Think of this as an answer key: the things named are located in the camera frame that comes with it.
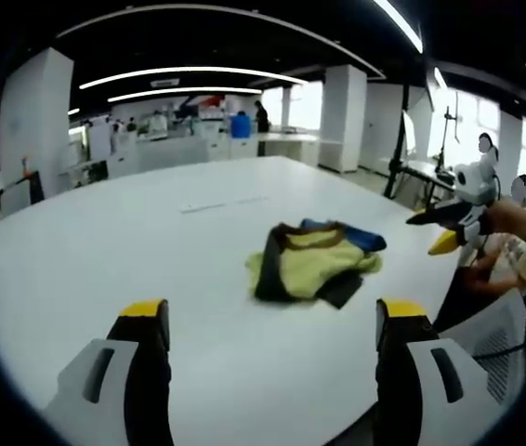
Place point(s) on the yellow-green blue brown garment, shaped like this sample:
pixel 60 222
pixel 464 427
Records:
pixel 309 265

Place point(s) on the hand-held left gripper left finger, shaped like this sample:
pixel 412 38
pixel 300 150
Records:
pixel 147 381

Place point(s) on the blue barrel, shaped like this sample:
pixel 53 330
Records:
pixel 240 125

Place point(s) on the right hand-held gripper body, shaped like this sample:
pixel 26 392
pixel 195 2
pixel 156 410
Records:
pixel 477 186

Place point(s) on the long ceiling light strip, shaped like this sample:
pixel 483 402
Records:
pixel 188 73
pixel 402 23
pixel 184 92

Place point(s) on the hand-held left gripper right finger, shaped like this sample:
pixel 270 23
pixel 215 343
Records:
pixel 398 385

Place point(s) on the desk with clamp stand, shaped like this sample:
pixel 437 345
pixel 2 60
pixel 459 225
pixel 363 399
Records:
pixel 430 169

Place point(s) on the white counter cabinets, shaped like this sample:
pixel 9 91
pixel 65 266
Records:
pixel 170 153

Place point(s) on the black tripod stand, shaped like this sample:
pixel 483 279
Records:
pixel 397 158

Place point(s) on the white mesh chair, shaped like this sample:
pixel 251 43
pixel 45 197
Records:
pixel 490 339

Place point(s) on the dark template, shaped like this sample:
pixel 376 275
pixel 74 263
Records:
pixel 341 292

